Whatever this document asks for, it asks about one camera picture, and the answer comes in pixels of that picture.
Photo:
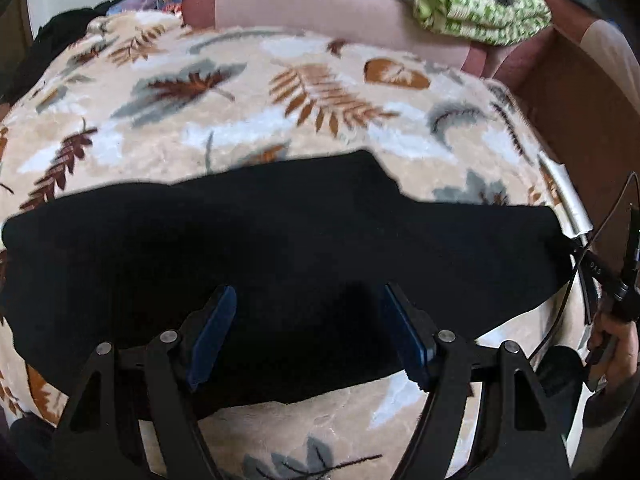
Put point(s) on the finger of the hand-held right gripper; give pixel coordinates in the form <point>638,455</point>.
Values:
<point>592,265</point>

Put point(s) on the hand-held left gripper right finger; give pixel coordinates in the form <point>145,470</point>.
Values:
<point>407,335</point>

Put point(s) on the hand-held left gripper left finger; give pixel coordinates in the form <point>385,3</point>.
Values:
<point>215,330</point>

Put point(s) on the black pants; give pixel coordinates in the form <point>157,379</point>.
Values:
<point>300,235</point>

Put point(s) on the person's right hand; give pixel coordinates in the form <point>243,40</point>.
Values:
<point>617,355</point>

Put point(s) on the white paper strip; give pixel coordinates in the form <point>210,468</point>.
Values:
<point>570,195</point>

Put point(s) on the leaf print fleece blanket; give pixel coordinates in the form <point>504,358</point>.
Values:
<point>200,125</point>

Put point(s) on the pink brown pillow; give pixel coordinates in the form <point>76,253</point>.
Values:
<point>607,45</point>

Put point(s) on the green patterned blanket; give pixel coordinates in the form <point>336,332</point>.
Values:
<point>480,15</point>

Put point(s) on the pink quilt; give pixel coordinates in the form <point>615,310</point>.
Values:
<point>310,5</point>

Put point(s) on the black cloth pile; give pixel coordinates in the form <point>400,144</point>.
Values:
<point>65,25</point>

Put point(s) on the brown wooden bed frame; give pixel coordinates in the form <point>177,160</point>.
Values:
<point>575,110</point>

